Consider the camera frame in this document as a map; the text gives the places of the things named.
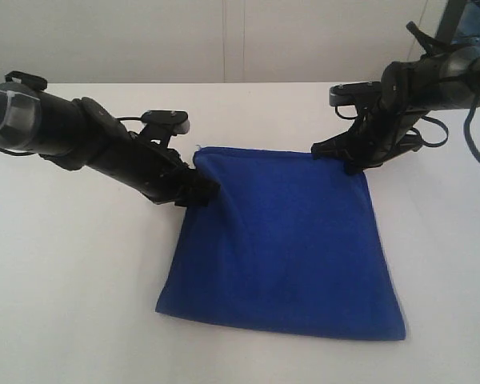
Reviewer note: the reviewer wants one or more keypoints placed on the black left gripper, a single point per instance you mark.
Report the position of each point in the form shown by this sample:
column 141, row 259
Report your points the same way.
column 115, row 147

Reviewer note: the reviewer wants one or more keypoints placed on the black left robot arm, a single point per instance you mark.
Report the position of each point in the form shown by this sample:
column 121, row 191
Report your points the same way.
column 82, row 133

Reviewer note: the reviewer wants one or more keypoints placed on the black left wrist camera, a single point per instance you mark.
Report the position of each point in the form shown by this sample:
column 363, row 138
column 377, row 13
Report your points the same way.
column 159, row 124

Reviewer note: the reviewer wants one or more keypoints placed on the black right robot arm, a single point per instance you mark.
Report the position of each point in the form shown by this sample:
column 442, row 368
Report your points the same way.
column 446, row 77

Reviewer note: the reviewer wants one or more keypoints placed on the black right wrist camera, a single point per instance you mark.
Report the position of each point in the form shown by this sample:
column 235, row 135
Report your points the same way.
column 359, row 95

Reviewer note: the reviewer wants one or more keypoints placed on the blue terry towel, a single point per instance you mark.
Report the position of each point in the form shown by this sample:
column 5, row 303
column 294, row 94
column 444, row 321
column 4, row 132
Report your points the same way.
column 290, row 245

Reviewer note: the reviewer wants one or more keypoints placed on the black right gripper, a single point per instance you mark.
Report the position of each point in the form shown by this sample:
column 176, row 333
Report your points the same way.
column 383, row 133

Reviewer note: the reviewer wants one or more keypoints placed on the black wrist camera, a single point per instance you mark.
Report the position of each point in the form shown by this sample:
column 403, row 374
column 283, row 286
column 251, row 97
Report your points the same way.
column 359, row 95
column 159, row 124

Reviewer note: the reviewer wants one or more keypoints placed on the dark metal post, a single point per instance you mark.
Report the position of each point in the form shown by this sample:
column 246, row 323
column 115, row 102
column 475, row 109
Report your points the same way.
column 450, row 20

